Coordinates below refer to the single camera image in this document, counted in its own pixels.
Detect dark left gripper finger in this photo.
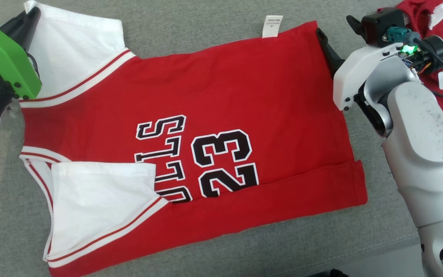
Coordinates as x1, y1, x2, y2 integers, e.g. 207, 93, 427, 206
0, 7, 41, 51

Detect red and white basketball jersey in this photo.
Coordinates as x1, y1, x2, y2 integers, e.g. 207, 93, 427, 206
19, 0, 368, 277

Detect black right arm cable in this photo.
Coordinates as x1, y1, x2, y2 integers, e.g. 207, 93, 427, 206
383, 26, 443, 98

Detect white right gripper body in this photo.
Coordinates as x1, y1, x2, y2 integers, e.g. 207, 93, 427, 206
333, 43, 403, 112

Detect red shorts with white stripe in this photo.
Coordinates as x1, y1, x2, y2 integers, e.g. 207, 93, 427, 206
377, 0, 443, 112

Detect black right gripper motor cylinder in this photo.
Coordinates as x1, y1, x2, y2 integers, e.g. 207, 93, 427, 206
414, 35, 443, 76

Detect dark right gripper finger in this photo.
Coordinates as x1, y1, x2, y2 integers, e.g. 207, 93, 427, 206
316, 28, 345, 77
346, 15, 363, 36

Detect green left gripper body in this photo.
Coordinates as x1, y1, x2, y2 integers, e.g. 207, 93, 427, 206
0, 21, 42, 100

